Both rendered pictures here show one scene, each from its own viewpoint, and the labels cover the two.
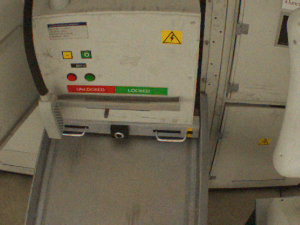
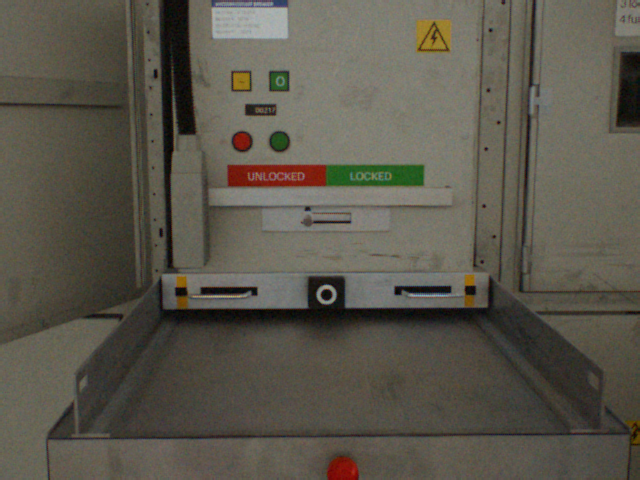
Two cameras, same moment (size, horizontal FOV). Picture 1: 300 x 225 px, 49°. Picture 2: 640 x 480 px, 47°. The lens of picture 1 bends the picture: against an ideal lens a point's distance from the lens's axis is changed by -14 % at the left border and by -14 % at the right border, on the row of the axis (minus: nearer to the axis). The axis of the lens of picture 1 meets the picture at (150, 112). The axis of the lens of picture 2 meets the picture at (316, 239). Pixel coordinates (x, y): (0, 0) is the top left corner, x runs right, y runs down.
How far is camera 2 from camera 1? 0.91 m
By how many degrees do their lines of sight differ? 42
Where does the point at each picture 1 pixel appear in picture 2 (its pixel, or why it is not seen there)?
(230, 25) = (516, 104)
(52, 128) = (191, 226)
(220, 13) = (497, 78)
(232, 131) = not seen: hidden behind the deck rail
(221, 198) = not seen: outside the picture
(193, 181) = (510, 348)
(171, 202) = (474, 369)
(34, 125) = not seen: hidden behind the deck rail
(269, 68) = (605, 196)
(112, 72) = (324, 129)
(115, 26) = (339, 13)
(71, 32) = (257, 23)
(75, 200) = (233, 377)
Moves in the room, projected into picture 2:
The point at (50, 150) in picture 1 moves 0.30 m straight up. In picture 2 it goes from (158, 332) to (151, 136)
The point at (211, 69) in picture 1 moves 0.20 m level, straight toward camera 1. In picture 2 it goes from (484, 220) to (497, 236)
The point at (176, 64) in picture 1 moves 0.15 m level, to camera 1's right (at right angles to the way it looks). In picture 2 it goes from (440, 103) to (530, 103)
